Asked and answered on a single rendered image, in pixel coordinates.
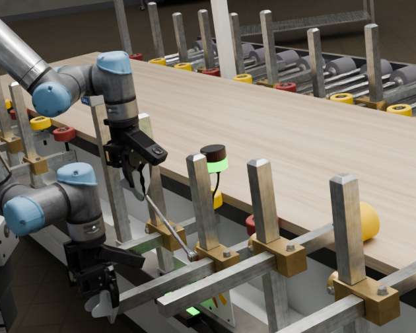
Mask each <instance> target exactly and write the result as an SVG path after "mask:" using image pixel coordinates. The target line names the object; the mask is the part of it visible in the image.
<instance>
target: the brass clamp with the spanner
mask: <svg viewBox="0 0 416 333"><path fill-rule="evenodd" d="M219 244H220V243H219ZM224 250H230V253H231V254H232V256H231V257H229V258H224V257H223V251H224ZM193 251H196V252H197V254H198V256H199V259H198V260H201V259H204V258H206V257H208V258H210V259H212V260H214V262H215V270H216V272H215V273H217V272H220V271H222V270H224V269H227V268H229V267H231V266H233V265H235V264H238V263H240V262H241V261H240V255H239V253H237V252H235V251H233V250H231V249H229V248H227V247H225V246H223V245H221V244H220V246H218V247H215V248H212V249H211V250H205V249H204V248H202V247H200V245H199V242H197V243H196V244H195V246H194V248H193ZM215 273H214V274H215Z"/></svg>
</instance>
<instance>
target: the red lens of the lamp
mask: <svg viewBox="0 0 416 333"><path fill-rule="evenodd" d="M201 149H202V148H201ZM201 149H200V153H201V154H202V155H204V156H206V159H207V162H216V161H221V160H223V159H225V158H226V147H225V148H224V149H223V150H221V151H217V152H213V153H204V152H201Z"/></svg>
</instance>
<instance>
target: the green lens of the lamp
mask: <svg viewBox="0 0 416 333"><path fill-rule="evenodd" d="M207 167H208V171H209V172H219V171H222V170H224V169H226V168H228V161H227V157H226V159H225V160H223V161H220V162H217V163H207Z"/></svg>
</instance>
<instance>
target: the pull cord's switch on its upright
mask: <svg viewBox="0 0 416 333"><path fill-rule="evenodd" d="M114 6H115V10H116V16H117V21H118V28H119V32H120V38H121V45H122V49H123V52H125V53H127V54H128V55H129V56H130V55H132V50H131V42H130V39H129V32H128V27H127V21H126V16H125V9H124V5H123V0H114Z"/></svg>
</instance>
